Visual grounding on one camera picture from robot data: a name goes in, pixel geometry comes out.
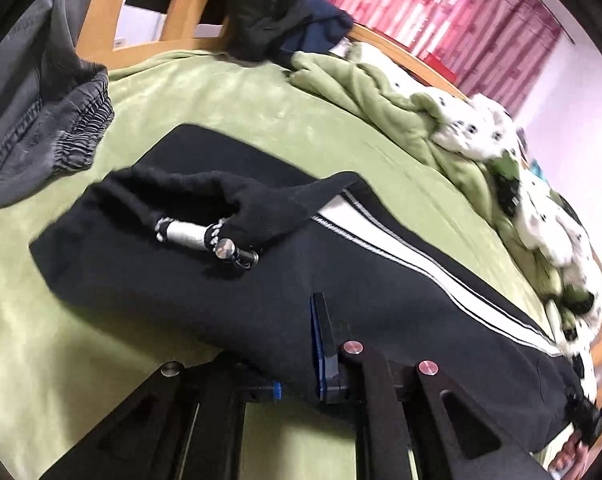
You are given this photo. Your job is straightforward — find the black sweatpants with white stripe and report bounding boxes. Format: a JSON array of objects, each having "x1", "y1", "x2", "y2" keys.
[{"x1": 30, "y1": 125, "x2": 581, "y2": 452}]

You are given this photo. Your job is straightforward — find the person's right hand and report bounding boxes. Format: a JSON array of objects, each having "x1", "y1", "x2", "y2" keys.
[{"x1": 548, "y1": 430, "x2": 590, "y2": 480}]

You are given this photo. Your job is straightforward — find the white floral strawberry duvet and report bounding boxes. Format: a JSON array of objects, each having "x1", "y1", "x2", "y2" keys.
[{"x1": 286, "y1": 41, "x2": 602, "y2": 401}]

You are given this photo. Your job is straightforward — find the green plush bed sheet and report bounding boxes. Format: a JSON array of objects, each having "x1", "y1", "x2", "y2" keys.
[{"x1": 0, "y1": 51, "x2": 574, "y2": 479}]

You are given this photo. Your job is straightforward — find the grey jeans on footboard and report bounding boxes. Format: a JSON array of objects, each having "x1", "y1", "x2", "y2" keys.
[{"x1": 0, "y1": 0, "x2": 114, "y2": 208}]

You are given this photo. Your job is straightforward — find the red patterned curtains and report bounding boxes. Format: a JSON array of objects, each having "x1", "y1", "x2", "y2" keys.
[{"x1": 327, "y1": 0, "x2": 562, "y2": 114}]

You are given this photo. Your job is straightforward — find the navy blue garment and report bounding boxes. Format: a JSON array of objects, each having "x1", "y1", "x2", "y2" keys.
[{"x1": 275, "y1": 0, "x2": 354, "y2": 68}]

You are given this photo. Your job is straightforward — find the black jacket on footboard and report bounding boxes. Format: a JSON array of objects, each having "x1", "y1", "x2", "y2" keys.
[{"x1": 226, "y1": 0, "x2": 311, "y2": 62}]

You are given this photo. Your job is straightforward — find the wooden bed frame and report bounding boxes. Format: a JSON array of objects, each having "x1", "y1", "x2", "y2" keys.
[{"x1": 78, "y1": 0, "x2": 574, "y2": 367}]

